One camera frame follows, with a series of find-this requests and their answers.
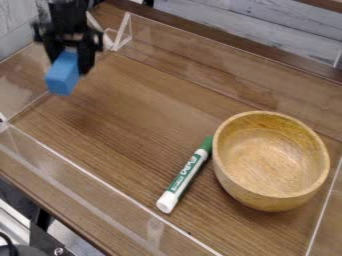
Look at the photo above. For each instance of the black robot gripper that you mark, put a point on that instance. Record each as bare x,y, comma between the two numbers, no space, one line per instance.
64,18

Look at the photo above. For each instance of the brown wooden bowl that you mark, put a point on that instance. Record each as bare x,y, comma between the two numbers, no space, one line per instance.
270,160

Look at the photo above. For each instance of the clear acrylic tray walls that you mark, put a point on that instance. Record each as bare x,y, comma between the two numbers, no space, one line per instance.
95,154

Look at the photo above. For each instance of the green and white marker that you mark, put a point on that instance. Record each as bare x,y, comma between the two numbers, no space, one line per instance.
170,198

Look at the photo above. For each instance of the black table leg bracket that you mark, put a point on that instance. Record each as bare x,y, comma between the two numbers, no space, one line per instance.
40,239

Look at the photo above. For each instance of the blue rectangular block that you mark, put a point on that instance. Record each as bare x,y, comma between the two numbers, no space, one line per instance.
63,74

